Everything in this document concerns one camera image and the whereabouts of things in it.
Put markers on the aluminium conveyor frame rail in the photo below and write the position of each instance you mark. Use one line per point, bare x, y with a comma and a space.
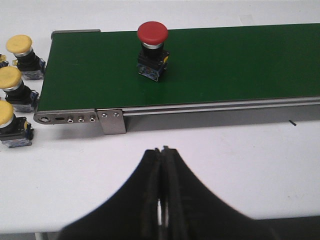
93, 122

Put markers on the yellow mushroom button middle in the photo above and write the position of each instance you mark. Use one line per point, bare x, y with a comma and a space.
22, 98

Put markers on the yellow mushroom button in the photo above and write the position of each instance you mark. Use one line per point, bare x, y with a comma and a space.
22, 98
3, 61
14, 131
30, 65

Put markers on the yellow mushroom button leftmost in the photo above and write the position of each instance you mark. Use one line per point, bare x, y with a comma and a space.
3, 61

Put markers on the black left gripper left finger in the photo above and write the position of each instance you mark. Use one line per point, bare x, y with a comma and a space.
130, 214

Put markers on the green conveyor belt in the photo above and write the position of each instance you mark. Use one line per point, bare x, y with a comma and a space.
224, 67

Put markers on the yellow mushroom button near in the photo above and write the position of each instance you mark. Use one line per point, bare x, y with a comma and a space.
14, 131

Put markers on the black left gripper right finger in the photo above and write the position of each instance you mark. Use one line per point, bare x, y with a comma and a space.
192, 212

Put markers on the yellow mushroom button far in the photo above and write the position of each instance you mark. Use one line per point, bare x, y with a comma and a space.
30, 65

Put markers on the red mushroom push button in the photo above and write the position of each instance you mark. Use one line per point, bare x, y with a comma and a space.
152, 60

